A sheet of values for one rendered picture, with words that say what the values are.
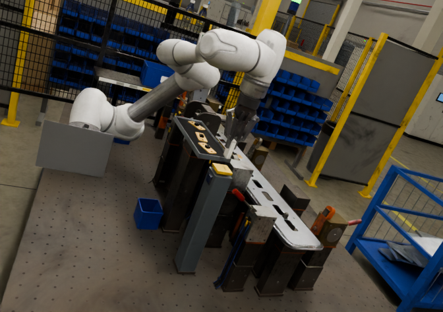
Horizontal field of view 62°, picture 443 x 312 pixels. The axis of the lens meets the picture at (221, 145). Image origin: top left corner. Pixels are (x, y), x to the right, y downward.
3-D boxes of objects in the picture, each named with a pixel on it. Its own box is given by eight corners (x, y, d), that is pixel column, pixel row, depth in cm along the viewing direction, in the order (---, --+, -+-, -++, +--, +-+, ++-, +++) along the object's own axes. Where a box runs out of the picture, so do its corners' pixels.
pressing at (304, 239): (331, 250, 141) (333, 247, 141) (285, 249, 131) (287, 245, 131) (211, 113, 255) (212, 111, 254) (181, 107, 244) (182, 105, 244)
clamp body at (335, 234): (317, 291, 164) (354, 225, 152) (293, 292, 158) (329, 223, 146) (306, 277, 172) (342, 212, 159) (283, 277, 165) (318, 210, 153)
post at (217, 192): (195, 274, 147) (233, 179, 132) (177, 274, 143) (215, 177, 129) (189, 260, 153) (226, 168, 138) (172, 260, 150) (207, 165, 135)
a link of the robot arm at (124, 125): (98, 112, 208) (131, 125, 223) (96, 137, 200) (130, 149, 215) (194, 37, 165) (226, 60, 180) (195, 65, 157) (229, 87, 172)
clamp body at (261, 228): (242, 293, 147) (278, 218, 135) (216, 293, 142) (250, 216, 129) (235, 279, 153) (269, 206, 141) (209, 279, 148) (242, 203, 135)
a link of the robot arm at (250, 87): (275, 86, 119) (268, 103, 121) (262, 77, 127) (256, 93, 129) (251, 79, 115) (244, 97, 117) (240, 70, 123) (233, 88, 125)
